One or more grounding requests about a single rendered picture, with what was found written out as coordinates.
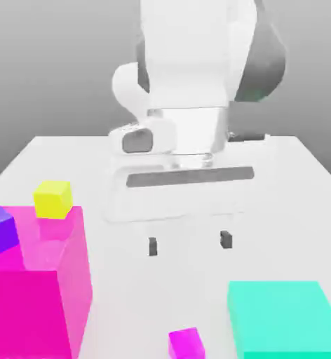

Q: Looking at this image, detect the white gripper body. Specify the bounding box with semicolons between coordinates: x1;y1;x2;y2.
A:
103;164;257;224

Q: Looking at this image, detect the small magenta cube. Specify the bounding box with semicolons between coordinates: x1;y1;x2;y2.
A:
168;327;206;359

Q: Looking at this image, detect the small yellow cube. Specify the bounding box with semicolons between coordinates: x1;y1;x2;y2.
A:
32;179;74;220

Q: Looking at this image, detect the small purple cube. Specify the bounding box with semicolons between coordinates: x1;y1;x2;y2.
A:
0;205;21;259

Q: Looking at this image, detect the large turquoise box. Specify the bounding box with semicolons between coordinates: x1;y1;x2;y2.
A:
227;280;331;359

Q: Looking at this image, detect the large magenta box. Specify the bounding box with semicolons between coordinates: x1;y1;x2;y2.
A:
0;205;94;359

